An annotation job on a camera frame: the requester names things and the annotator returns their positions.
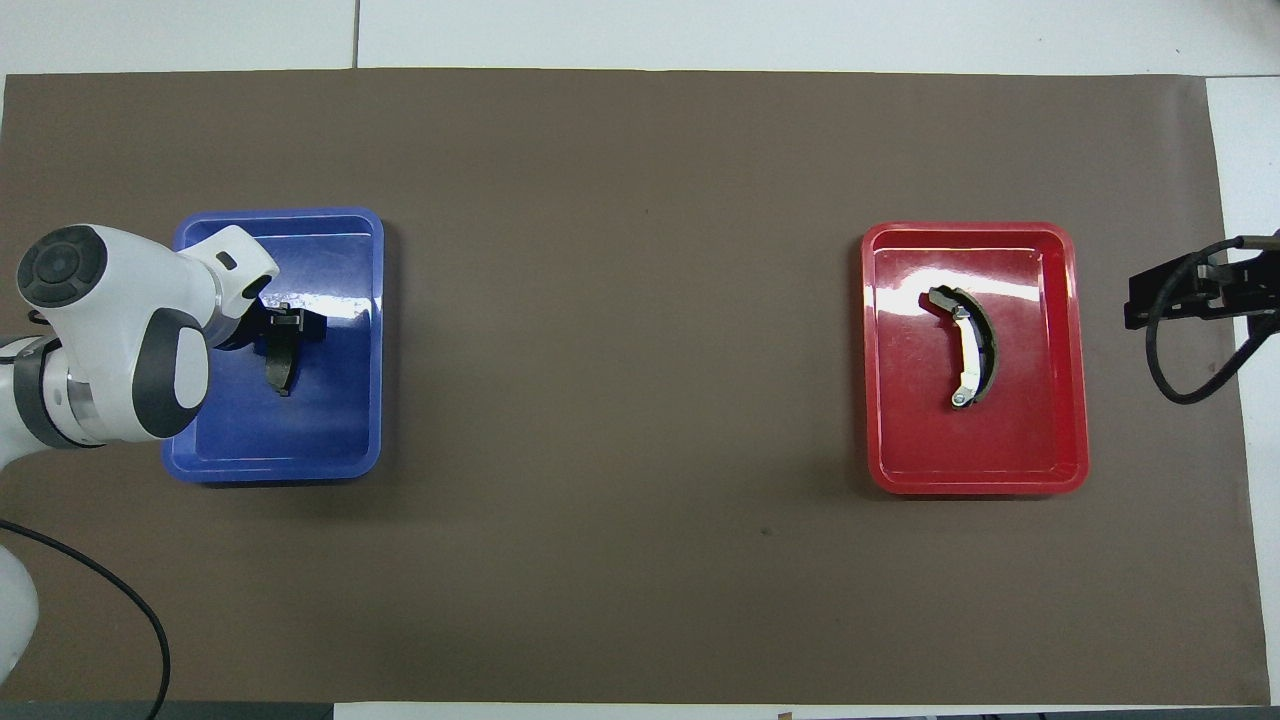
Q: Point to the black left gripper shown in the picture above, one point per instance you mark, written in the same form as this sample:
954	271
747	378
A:
245	325

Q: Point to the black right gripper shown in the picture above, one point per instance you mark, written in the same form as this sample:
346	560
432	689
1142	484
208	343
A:
1245	300

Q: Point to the dark brake pad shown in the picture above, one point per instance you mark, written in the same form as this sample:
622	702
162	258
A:
283	365

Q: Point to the curved brake shoe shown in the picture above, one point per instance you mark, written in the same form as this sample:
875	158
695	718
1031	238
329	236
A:
967	345

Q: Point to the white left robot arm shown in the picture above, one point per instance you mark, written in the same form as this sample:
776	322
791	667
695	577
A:
110	330

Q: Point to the blue plastic tray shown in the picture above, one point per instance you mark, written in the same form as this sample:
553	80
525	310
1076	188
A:
330	430

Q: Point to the red plastic tray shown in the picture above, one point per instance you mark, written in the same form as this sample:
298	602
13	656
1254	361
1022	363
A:
910	440

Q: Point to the brown table mat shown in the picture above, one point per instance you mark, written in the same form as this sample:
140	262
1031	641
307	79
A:
620	400

